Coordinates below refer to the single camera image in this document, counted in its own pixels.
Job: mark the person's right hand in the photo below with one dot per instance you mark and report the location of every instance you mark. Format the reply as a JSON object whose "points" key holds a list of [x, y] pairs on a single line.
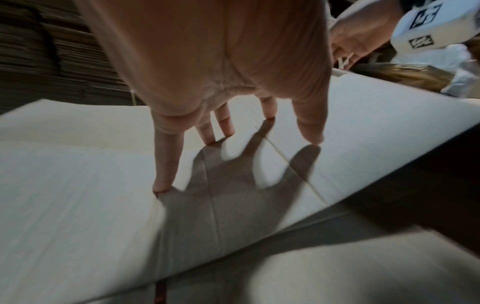
{"points": [[364, 29]]}

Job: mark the low pile of cardboard sheets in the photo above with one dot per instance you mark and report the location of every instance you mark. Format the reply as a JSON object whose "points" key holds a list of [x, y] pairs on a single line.
{"points": [[405, 76]]}

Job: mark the wall of cardboard stacks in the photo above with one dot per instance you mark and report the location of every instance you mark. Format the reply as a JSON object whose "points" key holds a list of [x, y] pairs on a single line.
{"points": [[52, 53]]}

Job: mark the large cardboard box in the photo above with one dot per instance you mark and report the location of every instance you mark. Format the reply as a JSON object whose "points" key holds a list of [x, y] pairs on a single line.
{"points": [[82, 202]]}

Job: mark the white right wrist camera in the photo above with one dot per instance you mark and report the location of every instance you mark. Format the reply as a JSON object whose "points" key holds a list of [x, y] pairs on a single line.
{"points": [[442, 24]]}

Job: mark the person's left hand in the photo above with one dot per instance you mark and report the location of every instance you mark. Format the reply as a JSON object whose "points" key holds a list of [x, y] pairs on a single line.
{"points": [[202, 47]]}

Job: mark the white woven sack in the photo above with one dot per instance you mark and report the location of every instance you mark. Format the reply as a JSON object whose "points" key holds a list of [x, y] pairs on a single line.
{"points": [[463, 68]]}

